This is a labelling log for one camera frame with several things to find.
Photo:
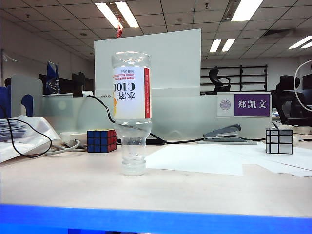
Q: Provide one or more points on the white partition board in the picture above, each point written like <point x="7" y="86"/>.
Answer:
<point x="175" y="63"/>

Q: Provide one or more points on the ceiling light panel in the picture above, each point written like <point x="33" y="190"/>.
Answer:
<point x="126" y="14"/>
<point x="301" y="42"/>
<point x="246" y="9"/>
<point x="228" y="45"/>

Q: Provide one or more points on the white plastic bag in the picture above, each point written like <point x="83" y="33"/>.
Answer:
<point x="36" y="131"/>

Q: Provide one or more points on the white paper sheet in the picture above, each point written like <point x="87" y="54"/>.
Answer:
<point x="200" y="161"/>
<point x="280" y="162"/>

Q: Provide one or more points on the colourful Rubik's cube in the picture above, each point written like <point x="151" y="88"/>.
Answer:
<point x="100" y="141"/>

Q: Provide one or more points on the white power strip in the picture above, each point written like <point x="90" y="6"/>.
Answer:
<point x="69" y="137"/>

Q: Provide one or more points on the blue file holder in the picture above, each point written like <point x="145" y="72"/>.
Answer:
<point x="5" y="102"/>

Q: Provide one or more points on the grey stapler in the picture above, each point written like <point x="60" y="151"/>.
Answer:
<point x="224" y="132"/>

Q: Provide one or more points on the white power adapter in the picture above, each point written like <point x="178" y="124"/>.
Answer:
<point x="88" y="93"/>

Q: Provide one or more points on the blue triangular trophy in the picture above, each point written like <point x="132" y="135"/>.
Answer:
<point x="52" y="78"/>

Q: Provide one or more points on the stack of printed papers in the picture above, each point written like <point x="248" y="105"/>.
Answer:
<point x="9" y="130"/>

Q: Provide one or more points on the black mesh office chair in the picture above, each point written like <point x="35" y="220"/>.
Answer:
<point x="287" y="102"/>

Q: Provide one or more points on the grey metal bookend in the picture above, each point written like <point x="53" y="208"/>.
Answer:
<point x="24" y="87"/>

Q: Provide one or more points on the black shelf rack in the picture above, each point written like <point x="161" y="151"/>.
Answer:
<point x="251" y="75"/>

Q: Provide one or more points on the red hanging ornament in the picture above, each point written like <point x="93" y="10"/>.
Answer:
<point x="119" y="31"/>

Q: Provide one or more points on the frosted glass desk divider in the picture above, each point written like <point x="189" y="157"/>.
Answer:
<point x="175" y="112"/>

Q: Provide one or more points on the clear plastic bottle with label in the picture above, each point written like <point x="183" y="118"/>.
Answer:
<point x="132" y="97"/>

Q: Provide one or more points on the purple and white name plate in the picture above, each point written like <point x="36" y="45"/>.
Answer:
<point x="251" y="104"/>

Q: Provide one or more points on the silver mirror cube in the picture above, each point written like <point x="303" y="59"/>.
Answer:
<point x="279" y="141"/>

